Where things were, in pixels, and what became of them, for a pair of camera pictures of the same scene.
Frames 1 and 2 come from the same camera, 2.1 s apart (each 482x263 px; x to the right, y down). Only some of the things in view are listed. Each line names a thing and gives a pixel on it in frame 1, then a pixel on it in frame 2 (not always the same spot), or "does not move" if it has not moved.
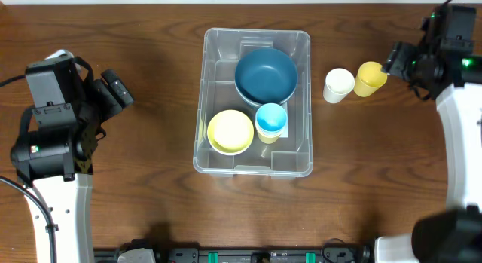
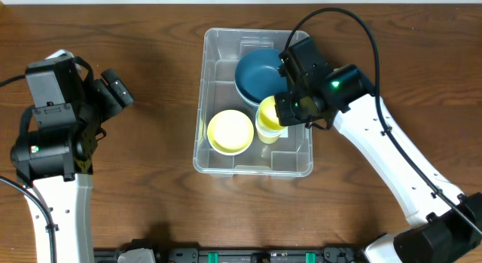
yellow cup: x=268 y=138 does not move
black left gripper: x=116 y=88 does not move
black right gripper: x=399 y=59 to x=288 y=113
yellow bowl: x=230 y=132 does not move
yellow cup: x=369 y=79 to x=268 y=116
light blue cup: x=271 y=119 does not move
